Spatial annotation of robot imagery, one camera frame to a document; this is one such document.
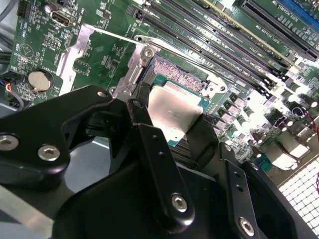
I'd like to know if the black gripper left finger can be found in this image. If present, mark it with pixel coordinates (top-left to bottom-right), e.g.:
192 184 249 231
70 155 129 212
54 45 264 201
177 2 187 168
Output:
0 83 197 234

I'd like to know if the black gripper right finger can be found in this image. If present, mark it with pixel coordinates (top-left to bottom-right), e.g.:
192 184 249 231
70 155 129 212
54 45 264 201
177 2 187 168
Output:
186 116 315 239

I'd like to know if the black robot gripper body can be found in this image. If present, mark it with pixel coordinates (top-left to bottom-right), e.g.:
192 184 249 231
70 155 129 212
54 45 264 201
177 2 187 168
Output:
52 159 234 239

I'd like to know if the metal socket cover frame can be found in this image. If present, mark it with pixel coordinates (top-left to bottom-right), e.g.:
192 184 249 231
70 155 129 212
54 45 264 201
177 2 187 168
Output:
56 23 148 97

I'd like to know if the silver square CPU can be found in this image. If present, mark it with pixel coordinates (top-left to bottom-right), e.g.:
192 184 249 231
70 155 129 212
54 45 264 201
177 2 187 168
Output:
147 74 212 148

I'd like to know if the thin metal locking lever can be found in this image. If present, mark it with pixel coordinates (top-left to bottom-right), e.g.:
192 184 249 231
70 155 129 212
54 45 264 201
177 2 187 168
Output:
134 34 217 73

